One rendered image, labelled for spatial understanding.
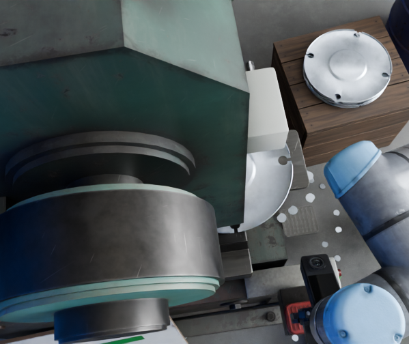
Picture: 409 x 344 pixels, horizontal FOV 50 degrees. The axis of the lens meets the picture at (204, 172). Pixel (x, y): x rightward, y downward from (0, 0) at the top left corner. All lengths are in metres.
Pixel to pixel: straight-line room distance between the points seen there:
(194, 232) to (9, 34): 0.17
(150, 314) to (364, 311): 0.25
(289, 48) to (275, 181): 0.79
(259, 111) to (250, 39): 1.72
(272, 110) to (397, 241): 0.23
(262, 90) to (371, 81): 1.19
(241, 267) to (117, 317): 0.69
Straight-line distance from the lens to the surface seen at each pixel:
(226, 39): 0.32
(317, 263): 0.72
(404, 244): 0.55
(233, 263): 1.00
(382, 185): 0.56
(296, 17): 2.21
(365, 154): 0.57
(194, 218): 0.33
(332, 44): 1.66
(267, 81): 0.43
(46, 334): 1.20
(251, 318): 1.67
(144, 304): 0.34
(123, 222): 0.30
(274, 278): 1.07
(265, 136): 0.40
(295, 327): 0.94
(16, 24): 0.28
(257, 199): 0.96
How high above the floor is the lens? 1.70
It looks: 69 degrees down
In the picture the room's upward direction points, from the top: 12 degrees counter-clockwise
